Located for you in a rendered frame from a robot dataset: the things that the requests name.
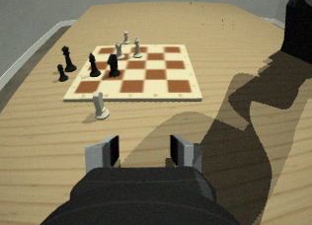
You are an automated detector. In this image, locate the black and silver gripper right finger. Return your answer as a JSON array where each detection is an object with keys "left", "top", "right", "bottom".
[{"left": 170, "top": 134, "right": 201, "bottom": 173}]

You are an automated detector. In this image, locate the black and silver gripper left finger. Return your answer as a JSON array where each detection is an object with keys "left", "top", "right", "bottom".
[{"left": 85, "top": 135, "right": 119, "bottom": 174}]

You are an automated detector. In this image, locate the chessboard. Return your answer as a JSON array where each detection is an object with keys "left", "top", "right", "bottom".
[{"left": 63, "top": 44, "right": 202, "bottom": 102}]

